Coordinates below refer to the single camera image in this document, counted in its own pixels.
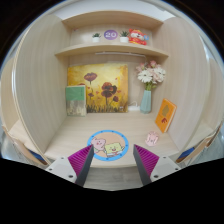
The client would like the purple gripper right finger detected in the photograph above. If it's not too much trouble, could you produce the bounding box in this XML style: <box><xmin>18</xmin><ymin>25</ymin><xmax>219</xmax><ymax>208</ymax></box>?
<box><xmin>133</xmin><ymin>145</ymin><xmax>159</xmax><ymax>185</ymax></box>

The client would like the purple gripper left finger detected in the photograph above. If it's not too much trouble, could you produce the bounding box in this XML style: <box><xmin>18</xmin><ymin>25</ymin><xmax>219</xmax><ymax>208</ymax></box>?
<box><xmin>68</xmin><ymin>145</ymin><xmax>94</xmax><ymax>186</ymax></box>

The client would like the pink cartoon computer mouse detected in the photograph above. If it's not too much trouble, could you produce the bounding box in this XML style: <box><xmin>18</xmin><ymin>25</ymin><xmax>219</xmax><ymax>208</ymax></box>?
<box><xmin>145</xmin><ymin>131</ymin><xmax>159</xmax><ymax>146</ymax></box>

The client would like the round cartoon mouse pad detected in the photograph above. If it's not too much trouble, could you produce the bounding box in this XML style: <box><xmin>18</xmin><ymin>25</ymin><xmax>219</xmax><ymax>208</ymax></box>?
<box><xmin>87</xmin><ymin>130</ymin><xmax>129</xmax><ymax>162</ymax></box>

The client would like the orange book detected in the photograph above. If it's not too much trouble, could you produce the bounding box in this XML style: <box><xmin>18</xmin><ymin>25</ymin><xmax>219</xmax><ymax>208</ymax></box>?
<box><xmin>155</xmin><ymin>98</ymin><xmax>177</xmax><ymax>133</ymax></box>

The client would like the teal flower vase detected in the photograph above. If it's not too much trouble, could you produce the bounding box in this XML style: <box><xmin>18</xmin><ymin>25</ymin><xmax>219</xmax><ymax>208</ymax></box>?
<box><xmin>140</xmin><ymin>90</ymin><xmax>151</xmax><ymax>114</ymax></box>

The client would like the green beige book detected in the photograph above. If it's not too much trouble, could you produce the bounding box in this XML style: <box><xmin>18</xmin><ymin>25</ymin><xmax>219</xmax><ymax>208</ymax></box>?
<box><xmin>66</xmin><ymin>85</ymin><xmax>86</xmax><ymax>116</ymax></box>

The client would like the yellow poppy painting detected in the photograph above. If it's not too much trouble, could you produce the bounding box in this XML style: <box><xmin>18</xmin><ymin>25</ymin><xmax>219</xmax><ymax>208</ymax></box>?
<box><xmin>67</xmin><ymin>63</ymin><xmax>128</xmax><ymax>113</ymax></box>

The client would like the wooden desk shelf unit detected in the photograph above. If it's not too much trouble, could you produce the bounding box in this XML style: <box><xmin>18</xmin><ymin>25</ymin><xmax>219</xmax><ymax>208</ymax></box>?
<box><xmin>1</xmin><ymin>10</ymin><xmax>224</xmax><ymax>162</ymax></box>

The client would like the pink white flower bouquet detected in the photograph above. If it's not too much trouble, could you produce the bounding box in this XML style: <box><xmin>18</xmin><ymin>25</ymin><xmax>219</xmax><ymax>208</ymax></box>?
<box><xmin>136</xmin><ymin>60</ymin><xmax>166</xmax><ymax>91</ymax></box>

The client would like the red lucky cat figure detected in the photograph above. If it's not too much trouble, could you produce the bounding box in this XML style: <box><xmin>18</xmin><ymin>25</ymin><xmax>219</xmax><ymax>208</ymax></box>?
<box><xmin>129</xmin><ymin>29</ymin><xmax>149</xmax><ymax>45</ymax></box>

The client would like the small potted plant left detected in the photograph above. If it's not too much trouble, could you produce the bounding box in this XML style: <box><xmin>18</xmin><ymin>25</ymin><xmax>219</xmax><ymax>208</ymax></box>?
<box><xmin>92</xmin><ymin>33</ymin><xmax>101</xmax><ymax>43</ymax></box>

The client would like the small potted plant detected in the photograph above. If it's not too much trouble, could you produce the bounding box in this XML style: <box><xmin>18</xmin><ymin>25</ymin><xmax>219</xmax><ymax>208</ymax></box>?
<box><xmin>92</xmin><ymin>33</ymin><xmax>101</xmax><ymax>43</ymax></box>
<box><xmin>120</xmin><ymin>31</ymin><xmax>129</xmax><ymax>43</ymax></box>

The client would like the small potted plant right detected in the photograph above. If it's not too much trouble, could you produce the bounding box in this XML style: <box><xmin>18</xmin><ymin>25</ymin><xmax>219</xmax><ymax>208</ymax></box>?
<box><xmin>120</xmin><ymin>31</ymin><xmax>129</xmax><ymax>43</ymax></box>

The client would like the purple round number sign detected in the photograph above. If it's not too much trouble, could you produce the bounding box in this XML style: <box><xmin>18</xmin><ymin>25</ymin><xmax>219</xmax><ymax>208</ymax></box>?
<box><xmin>104</xmin><ymin>30</ymin><xmax>118</xmax><ymax>40</ymax></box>

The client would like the white charger with cable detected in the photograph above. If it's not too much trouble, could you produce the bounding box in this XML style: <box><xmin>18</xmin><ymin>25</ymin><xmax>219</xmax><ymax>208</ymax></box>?
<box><xmin>128</xmin><ymin>101</ymin><xmax>140</xmax><ymax>111</ymax></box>

